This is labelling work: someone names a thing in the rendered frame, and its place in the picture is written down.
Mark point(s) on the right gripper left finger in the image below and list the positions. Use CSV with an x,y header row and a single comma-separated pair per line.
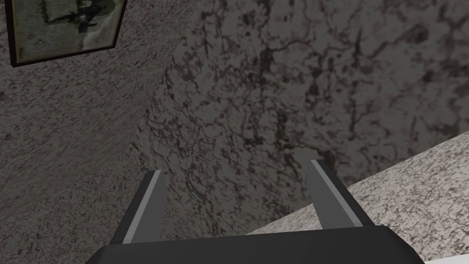
x,y
146,212

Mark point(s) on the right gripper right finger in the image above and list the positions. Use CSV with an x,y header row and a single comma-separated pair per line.
x,y
333,205

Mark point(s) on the dark framed wall picture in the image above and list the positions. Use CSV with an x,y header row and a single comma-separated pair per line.
x,y
62,25

